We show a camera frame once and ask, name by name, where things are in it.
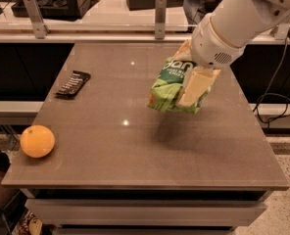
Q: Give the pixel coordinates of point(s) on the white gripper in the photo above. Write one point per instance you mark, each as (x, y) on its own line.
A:
(210, 48)

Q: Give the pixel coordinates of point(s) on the green rice chip bag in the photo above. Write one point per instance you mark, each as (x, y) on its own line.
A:
(169, 83)

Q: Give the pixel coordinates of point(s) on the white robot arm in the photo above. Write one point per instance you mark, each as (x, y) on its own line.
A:
(222, 35)

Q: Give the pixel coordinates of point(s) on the black snack bar wrapper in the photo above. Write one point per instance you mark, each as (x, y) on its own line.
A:
(73, 84)

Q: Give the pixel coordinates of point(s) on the black case on floor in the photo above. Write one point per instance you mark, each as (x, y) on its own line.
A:
(65, 10)

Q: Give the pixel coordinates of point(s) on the orange fruit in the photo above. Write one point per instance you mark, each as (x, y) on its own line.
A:
(37, 141)

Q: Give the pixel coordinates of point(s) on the right metal glass bracket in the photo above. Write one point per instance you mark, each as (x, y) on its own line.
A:
(160, 18)

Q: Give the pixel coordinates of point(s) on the metal glass bracket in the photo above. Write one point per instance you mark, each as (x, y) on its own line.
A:
(40, 29)
(160, 18)

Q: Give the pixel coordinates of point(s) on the left metal glass bracket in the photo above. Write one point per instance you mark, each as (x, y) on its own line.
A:
(40, 29)

